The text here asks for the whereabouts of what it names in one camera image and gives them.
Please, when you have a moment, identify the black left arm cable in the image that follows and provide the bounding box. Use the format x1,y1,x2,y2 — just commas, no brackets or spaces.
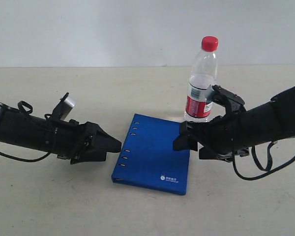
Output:
0,100,57,162

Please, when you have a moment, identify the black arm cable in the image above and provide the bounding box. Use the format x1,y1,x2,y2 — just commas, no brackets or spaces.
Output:
0,100,57,162
232,141,295,181

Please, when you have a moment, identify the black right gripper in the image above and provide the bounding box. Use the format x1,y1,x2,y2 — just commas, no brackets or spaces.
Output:
173,115,250,162

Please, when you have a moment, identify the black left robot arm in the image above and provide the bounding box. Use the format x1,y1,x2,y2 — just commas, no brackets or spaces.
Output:
0,101,121,165

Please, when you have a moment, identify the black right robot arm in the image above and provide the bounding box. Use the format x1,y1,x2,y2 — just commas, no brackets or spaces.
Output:
173,85,295,162

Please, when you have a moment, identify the blue ring binder notebook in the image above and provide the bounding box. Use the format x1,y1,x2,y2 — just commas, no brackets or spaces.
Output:
111,114,190,195

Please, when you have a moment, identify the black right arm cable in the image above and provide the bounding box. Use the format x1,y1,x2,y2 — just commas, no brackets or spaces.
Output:
232,141,295,181

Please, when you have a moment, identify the clear plastic water bottle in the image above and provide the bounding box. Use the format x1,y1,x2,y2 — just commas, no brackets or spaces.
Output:
184,36,218,122

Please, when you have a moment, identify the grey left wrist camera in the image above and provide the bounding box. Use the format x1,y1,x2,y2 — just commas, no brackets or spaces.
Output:
51,92,76,120

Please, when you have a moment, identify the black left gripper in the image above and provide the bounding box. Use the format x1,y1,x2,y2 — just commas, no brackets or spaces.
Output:
69,121,121,165

